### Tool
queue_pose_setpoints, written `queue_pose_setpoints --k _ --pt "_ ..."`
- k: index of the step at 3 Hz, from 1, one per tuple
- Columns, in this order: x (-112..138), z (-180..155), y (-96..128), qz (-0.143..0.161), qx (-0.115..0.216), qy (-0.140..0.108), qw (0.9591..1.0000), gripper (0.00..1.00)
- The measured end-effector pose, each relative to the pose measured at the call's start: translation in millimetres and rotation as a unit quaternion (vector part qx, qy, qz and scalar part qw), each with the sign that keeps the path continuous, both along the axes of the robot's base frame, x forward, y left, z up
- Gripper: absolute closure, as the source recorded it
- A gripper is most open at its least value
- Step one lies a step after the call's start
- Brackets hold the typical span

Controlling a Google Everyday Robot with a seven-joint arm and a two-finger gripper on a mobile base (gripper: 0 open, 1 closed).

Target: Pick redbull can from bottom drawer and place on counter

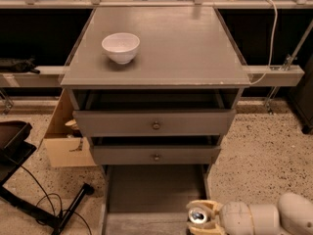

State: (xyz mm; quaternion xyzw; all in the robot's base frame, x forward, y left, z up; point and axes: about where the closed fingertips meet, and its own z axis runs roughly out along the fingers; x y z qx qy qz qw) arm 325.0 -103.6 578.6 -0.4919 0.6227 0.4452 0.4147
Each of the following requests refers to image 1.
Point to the white ceramic bowl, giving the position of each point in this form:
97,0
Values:
121,47

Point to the grey drawer cabinet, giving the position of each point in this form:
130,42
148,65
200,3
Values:
181,48

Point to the grey top drawer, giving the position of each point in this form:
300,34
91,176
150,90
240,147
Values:
154,113

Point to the black stand with tray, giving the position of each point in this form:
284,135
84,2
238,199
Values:
14,151

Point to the redbull can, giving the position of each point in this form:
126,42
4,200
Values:
197,216

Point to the grey middle drawer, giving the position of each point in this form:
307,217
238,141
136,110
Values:
155,150

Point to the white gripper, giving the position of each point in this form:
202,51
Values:
235,216

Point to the grey metal rail frame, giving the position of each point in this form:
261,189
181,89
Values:
32,75

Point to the grey bottom drawer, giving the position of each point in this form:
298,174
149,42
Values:
152,199

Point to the black object on rail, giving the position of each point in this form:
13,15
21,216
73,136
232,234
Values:
18,65

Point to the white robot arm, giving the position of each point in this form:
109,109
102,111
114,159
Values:
292,215

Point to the grey drawer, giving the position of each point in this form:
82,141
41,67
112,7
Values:
155,150
154,113
152,199

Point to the cardboard box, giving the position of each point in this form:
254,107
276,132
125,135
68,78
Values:
65,147

